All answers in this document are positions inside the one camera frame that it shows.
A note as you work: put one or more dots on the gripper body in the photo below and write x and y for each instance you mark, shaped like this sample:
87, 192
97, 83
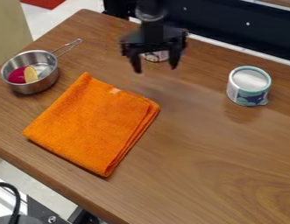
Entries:
152, 38

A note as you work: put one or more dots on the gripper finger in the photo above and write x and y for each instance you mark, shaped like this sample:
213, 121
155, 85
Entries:
136, 62
175, 58

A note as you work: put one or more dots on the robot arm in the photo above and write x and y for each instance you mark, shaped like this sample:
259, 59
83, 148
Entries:
150, 10

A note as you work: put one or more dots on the small white object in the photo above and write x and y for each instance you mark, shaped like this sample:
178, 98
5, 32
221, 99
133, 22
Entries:
158, 56

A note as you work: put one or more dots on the orange cloth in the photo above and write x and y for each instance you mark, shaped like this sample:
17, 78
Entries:
94, 124

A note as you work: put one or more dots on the silver pot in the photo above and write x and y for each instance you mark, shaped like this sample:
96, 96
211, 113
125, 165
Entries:
33, 68

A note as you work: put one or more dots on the red and yellow toy fruit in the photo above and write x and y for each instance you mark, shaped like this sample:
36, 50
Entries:
23, 75

